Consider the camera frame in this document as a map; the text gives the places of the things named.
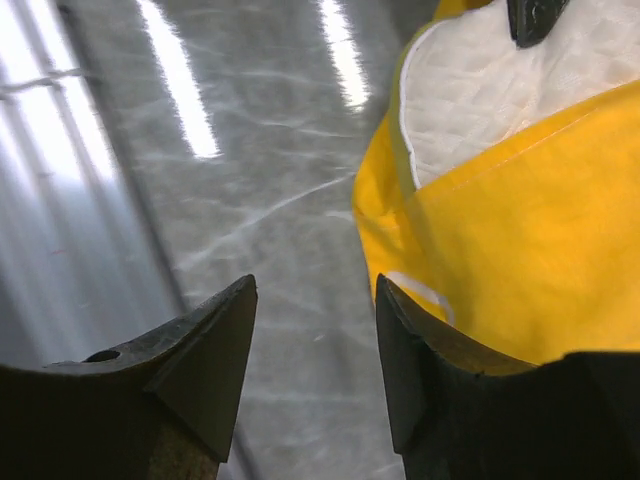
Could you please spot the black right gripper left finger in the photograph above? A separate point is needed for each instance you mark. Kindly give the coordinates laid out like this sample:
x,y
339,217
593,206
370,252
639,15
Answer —
x,y
160,406

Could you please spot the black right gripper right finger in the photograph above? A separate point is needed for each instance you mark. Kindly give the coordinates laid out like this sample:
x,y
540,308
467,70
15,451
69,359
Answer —
x,y
461,410

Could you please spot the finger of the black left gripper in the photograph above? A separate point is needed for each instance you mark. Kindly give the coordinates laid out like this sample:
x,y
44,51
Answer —
x,y
530,21

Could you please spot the yellow printed pillowcase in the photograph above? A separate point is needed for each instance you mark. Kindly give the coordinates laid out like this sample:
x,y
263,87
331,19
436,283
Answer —
x,y
531,247

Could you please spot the aluminium front mounting rail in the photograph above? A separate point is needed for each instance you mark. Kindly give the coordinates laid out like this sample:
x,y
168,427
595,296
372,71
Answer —
x,y
82,264

